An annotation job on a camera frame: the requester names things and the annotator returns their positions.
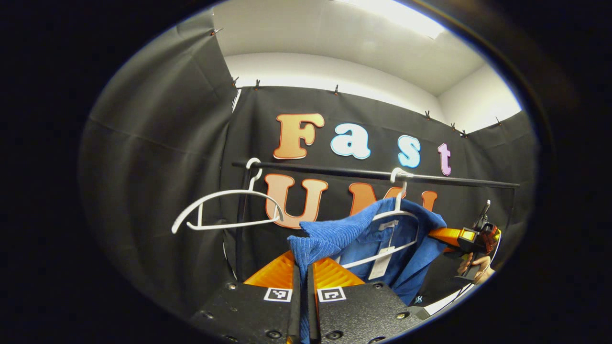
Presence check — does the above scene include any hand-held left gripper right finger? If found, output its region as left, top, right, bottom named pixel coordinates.
left=307, top=257, right=431, bottom=344

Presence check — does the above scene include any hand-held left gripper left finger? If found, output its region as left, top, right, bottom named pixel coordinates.
left=190, top=251, right=302, bottom=344

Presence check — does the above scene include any blue corduroy jacket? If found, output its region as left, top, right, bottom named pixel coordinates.
left=287, top=197, right=448, bottom=344

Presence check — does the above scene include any white plastic hanger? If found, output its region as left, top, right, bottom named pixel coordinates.
left=340, top=167, right=421, bottom=269
left=171, top=158, right=285, bottom=235

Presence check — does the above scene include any black clothes rack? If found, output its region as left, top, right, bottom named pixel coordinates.
left=232, top=161, right=522, bottom=283

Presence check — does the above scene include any ceiling light panel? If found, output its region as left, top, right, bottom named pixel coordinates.
left=335, top=0, right=448, bottom=39

